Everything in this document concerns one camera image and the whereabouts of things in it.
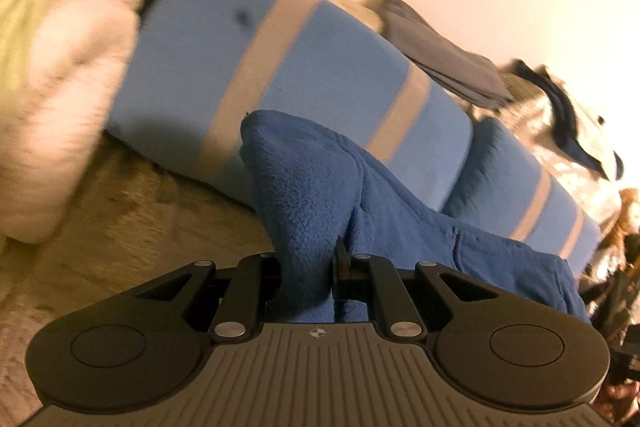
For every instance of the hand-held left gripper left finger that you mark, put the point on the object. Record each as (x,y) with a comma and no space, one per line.
(260,267)

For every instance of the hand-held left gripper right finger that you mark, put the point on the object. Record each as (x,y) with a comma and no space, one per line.
(341,262)

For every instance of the blue fleece hoodie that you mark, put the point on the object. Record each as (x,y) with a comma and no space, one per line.
(310,187)

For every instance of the blue grey-striped pillow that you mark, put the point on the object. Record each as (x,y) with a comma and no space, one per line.
(505,177)
(325,72)

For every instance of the grey folded cloth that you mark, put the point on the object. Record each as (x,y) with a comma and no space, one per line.
(440,57)

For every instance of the cream plush toy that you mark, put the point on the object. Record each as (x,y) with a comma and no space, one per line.
(65,82)

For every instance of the navy and pink garment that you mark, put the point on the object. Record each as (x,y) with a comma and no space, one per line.
(565,107)

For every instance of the black bag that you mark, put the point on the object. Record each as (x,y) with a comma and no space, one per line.
(620,297)

